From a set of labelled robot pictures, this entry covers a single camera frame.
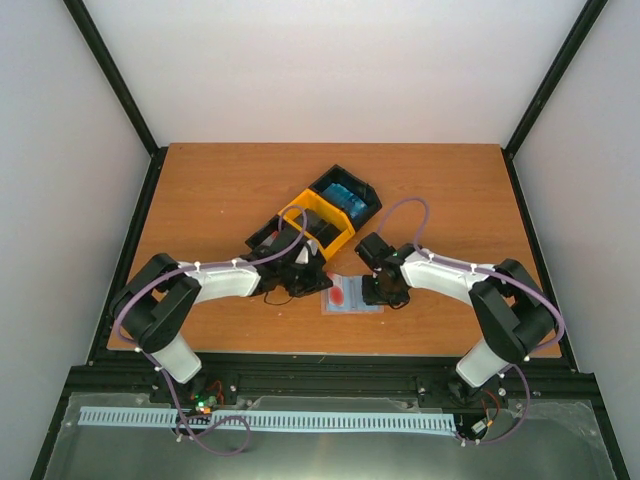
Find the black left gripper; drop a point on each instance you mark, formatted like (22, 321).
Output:
(316, 281)

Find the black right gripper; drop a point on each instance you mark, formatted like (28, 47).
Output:
(371, 299)

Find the pink card holder wallet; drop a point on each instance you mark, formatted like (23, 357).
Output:
(360, 306)

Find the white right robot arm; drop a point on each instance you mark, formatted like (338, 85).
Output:
(512, 313)

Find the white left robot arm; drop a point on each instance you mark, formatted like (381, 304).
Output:
(151, 309)

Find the black bin with red cards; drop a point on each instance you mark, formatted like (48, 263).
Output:
(265, 237)

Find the black cards in yellow bin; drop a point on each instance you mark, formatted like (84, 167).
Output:
(322, 230)

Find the stack of blue cards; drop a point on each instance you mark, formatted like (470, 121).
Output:
(345, 199)

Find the black bin with blue cards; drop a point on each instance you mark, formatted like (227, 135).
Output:
(337, 174)

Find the yellow plastic bin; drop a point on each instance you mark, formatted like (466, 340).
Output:
(307, 199)

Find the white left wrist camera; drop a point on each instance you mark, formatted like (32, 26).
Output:
(307, 253)

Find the light blue cable duct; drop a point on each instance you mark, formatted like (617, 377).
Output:
(274, 421)

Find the black aluminium frame rail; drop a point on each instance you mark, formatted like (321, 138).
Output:
(368, 377)

